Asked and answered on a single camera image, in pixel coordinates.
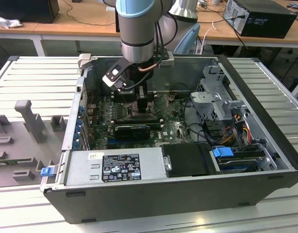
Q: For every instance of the thin metal locking lever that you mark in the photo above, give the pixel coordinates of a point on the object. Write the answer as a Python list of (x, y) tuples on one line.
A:
[(124, 97)]

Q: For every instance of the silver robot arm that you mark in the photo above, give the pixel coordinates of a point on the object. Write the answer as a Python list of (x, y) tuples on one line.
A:
[(137, 29)]

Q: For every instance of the black RAM slot bank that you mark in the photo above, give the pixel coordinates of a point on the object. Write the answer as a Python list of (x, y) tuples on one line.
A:
[(129, 98), (137, 120)]

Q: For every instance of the CPU socket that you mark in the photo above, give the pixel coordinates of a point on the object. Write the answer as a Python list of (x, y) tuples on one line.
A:
[(133, 111)]

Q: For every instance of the blue expansion slot clips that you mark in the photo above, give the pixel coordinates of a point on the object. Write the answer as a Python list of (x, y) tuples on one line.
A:
[(78, 127)]

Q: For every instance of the coin battery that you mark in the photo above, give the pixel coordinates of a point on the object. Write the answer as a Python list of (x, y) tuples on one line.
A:
[(172, 97)]

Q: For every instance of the small black PC tower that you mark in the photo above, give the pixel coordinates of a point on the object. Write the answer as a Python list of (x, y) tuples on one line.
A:
[(117, 24)]

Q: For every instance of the green motherboard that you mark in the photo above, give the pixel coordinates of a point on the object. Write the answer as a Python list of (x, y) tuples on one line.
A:
[(168, 136)]

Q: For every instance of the silver metal drive cage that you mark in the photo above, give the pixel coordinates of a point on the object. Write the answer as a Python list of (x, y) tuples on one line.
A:
[(204, 99)]

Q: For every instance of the wooden desk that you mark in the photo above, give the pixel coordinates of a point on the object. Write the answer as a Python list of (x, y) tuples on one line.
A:
[(224, 34), (66, 24)]

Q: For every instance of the black plastic shroud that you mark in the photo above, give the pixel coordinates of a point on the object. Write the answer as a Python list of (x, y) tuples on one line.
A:
[(185, 160)]

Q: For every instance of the silver power supply unit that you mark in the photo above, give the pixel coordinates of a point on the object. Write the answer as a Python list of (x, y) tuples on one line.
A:
[(78, 167)]

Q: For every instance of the white cup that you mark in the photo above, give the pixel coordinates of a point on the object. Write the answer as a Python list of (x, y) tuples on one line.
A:
[(215, 2)]

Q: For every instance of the blue disk carrier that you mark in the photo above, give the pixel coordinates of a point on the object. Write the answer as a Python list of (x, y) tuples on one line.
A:
[(223, 155)]

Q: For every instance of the large black box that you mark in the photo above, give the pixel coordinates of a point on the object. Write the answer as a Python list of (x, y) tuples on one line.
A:
[(25, 9)]

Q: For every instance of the black open PC case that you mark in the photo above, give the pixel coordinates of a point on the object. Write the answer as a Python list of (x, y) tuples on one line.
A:
[(151, 201)]

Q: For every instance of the blue case latch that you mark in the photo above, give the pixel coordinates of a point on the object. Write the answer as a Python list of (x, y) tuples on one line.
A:
[(46, 171)]

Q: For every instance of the gray parts rack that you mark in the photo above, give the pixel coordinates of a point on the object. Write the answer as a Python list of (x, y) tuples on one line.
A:
[(20, 145)]

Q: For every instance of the crumpled white paper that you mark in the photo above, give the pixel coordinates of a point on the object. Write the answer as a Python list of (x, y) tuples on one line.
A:
[(8, 22)]

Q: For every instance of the hard disk drive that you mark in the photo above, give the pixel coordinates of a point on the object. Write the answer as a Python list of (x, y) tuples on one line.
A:
[(236, 166)]

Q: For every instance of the black PC tower with side panel open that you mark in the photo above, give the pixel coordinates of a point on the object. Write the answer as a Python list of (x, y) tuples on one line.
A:
[(268, 21)]

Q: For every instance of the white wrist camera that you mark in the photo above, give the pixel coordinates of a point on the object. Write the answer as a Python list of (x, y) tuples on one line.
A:
[(112, 80)]

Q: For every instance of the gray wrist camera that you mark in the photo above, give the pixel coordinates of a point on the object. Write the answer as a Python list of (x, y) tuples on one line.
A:
[(167, 60)]

